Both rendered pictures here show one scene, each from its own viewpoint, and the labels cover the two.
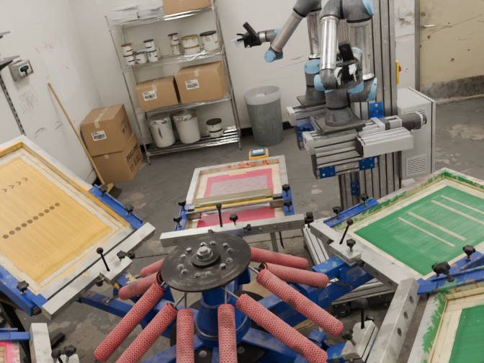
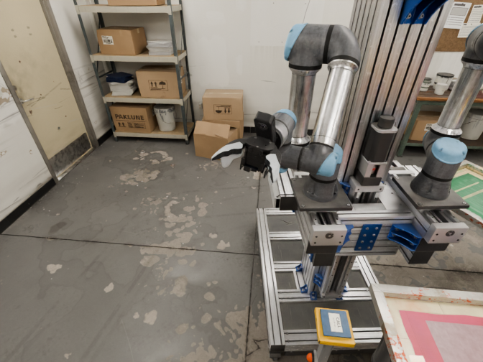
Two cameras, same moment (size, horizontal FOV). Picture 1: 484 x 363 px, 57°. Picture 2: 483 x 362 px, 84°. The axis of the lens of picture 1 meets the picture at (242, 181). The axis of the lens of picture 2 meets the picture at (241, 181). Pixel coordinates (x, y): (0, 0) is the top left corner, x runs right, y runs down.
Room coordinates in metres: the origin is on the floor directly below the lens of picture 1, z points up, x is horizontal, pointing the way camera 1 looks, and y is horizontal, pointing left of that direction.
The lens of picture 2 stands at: (3.15, 0.36, 1.99)
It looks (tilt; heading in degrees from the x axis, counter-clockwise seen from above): 35 degrees down; 269
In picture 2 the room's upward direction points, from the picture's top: straight up
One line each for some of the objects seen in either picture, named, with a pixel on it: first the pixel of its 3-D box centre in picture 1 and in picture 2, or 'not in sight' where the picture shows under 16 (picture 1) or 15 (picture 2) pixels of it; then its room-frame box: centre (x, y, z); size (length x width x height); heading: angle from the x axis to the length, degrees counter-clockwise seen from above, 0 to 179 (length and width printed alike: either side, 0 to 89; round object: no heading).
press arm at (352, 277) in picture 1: (361, 276); not in sight; (1.44, -0.41, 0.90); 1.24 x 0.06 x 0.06; 113
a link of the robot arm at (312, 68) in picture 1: (314, 71); (324, 159); (2.79, -0.59, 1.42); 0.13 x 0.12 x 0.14; 155
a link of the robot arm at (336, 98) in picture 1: (337, 91); (444, 156); (2.28, -0.59, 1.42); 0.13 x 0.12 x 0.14; 66
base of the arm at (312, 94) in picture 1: (315, 90); (321, 182); (2.78, -0.58, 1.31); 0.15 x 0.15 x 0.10
